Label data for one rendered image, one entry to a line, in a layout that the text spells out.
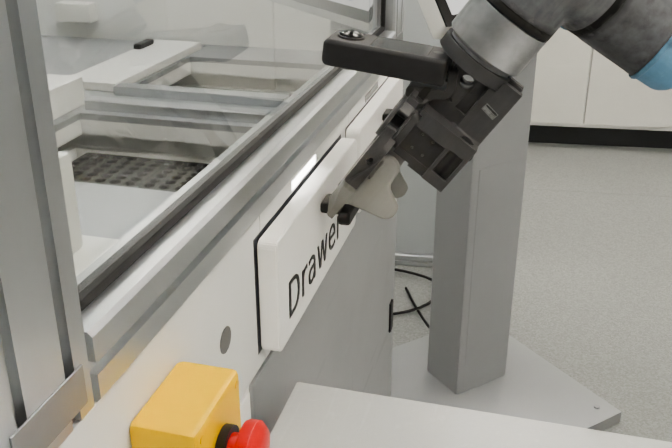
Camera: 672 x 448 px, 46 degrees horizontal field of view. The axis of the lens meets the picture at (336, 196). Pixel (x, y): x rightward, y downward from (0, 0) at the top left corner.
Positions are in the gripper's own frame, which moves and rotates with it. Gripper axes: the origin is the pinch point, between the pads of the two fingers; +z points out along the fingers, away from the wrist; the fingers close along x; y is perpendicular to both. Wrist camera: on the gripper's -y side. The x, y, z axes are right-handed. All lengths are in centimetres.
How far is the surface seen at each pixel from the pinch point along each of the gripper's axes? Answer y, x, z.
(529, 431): 25.8, -11.9, 0.6
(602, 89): 74, 296, 24
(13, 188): -12.6, -42.9, -12.2
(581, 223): 84, 209, 52
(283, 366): 6.3, -8.0, 14.6
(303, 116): -7.4, 1.2, -4.1
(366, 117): -2.4, 22.3, -0.1
